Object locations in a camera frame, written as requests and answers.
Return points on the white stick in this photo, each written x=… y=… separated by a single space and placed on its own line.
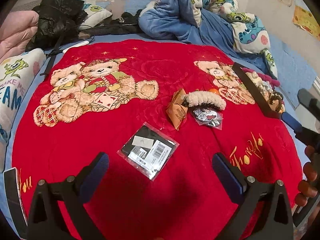
x=80 y=44

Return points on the clear bag with black item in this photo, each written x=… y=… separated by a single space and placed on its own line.
x=147 y=152

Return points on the black garment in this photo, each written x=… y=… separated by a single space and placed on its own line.
x=115 y=28

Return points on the black box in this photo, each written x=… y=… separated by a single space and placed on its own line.
x=250 y=87

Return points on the orange snack packet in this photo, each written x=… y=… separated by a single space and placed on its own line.
x=176 y=115

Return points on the cream fluffy hair clip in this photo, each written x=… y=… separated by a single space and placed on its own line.
x=253 y=77

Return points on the black puffer jacket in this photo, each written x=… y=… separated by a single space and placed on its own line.
x=55 y=17

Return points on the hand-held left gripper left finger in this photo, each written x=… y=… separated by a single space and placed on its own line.
x=93 y=172

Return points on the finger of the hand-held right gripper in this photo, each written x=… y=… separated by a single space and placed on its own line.
x=292 y=122
x=308 y=107

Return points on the large white cartoon pillow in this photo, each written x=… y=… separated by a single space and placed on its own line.
x=15 y=90

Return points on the red bear print blanket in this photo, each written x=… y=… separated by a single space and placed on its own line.
x=100 y=130

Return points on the yellow wall poster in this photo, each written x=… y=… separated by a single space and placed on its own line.
x=305 y=20

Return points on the blue bed sheet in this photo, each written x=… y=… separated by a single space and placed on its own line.
x=295 y=62

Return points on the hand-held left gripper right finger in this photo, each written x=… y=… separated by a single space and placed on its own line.
x=226 y=175

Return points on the black smartphone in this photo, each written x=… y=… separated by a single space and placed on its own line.
x=13 y=195

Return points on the person's right hand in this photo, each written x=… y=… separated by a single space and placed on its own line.
x=308 y=171

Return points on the small white cartoon pillow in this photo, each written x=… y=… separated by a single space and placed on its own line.
x=96 y=12

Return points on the mandarin orange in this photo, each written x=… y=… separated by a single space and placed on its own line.
x=214 y=91

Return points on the beige fluffy hair clip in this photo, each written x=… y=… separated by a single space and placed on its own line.
x=205 y=100

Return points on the pink quilt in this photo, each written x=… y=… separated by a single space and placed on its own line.
x=17 y=30

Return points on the clear sticker bag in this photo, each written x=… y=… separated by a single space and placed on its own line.
x=207 y=116

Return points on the blue cartoon quilt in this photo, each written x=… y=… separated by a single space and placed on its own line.
x=175 y=25

